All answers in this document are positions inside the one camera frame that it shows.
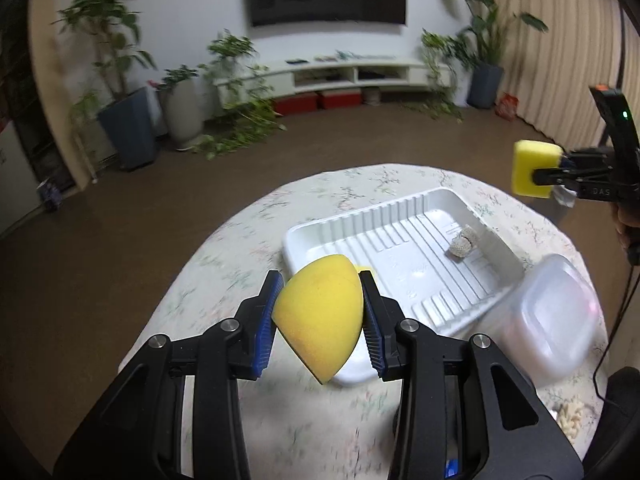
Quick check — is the yellow rectangular sponge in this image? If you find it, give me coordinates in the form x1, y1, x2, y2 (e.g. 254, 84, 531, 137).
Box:
511, 140, 563, 200

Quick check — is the yellow round sponge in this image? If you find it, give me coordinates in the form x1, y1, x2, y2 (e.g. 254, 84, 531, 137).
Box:
272, 255, 363, 384

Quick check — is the cream knitted cloth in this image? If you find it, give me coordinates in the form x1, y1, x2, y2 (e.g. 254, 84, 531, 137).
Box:
555, 398, 585, 442

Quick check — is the yellow black sponge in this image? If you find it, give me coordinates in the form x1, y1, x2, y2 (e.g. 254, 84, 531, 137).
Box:
331, 330, 376, 387

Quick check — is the person right hand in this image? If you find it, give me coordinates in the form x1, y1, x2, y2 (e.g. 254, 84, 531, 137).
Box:
610, 203, 640, 249

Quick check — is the translucent plastic container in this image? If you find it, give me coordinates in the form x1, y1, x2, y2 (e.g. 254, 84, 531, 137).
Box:
473, 254, 600, 388

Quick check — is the red snack bag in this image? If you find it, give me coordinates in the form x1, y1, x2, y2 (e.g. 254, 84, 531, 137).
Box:
495, 92, 520, 122

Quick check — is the beige curtain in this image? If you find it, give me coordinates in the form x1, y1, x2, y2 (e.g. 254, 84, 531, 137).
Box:
498, 0, 639, 148

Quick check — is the floral white tablecloth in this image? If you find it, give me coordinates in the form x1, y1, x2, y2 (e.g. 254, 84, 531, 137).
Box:
117, 165, 606, 479

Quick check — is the white plastic tray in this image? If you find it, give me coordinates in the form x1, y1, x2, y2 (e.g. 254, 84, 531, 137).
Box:
281, 186, 526, 389

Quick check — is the large leaf plant blue pot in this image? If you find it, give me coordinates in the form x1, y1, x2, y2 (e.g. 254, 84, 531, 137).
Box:
406, 0, 549, 120

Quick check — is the right red storage box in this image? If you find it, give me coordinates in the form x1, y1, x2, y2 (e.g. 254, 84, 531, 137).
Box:
319, 89, 362, 110

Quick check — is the red storage box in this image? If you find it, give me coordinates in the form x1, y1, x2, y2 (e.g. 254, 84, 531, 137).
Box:
273, 92, 319, 116
319, 89, 362, 110

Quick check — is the left red storage box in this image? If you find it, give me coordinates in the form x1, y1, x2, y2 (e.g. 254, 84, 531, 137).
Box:
273, 92, 319, 116

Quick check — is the white low tv cabinet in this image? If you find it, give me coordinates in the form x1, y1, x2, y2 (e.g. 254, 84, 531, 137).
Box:
212, 56, 452, 102

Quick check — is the plant in grey ribbed pot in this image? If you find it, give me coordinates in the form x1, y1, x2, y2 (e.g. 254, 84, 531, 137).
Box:
148, 64, 203, 152

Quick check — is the trailing green vine plant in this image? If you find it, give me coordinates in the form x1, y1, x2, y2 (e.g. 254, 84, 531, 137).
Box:
194, 29, 286, 160

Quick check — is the tall plant dark blue pot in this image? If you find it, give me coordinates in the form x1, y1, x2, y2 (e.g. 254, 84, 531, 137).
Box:
56, 0, 156, 171

